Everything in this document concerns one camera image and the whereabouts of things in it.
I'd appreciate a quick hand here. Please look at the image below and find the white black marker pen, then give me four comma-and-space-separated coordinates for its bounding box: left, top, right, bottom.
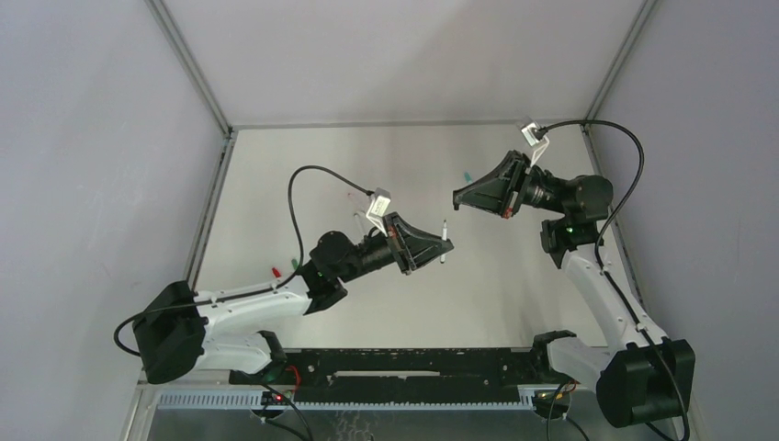
439, 219, 448, 265

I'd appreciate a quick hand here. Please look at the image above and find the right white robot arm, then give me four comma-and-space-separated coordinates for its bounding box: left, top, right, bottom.
453, 151, 695, 428

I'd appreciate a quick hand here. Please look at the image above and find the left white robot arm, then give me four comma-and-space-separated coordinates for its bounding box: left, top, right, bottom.
131, 212, 454, 384

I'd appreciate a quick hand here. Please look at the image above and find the white green marker pen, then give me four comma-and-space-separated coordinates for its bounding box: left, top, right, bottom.
353, 211, 367, 237

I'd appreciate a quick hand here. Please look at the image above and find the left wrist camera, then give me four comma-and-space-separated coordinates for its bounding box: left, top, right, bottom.
365, 187, 391, 234

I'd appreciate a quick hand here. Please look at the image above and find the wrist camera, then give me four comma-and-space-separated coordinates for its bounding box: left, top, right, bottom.
515, 118, 549, 167
365, 187, 391, 234

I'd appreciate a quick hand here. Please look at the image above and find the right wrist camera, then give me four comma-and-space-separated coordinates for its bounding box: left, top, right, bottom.
515, 118, 549, 167

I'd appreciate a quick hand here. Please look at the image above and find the right camera cable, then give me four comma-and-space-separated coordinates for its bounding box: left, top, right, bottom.
535, 119, 692, 441

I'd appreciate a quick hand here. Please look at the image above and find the camera cable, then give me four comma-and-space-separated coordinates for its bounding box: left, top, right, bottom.
113, 165, 374, 358
535, 119, 692, 441

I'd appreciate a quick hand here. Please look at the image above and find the left camera cable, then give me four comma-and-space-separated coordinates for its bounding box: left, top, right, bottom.
113, 165, 374, 358

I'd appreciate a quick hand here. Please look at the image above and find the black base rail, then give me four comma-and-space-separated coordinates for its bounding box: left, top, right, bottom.
229, 346, 568, 402

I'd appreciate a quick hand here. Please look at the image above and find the perforated cable tray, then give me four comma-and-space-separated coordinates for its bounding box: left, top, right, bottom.
157, 389, 536, 411

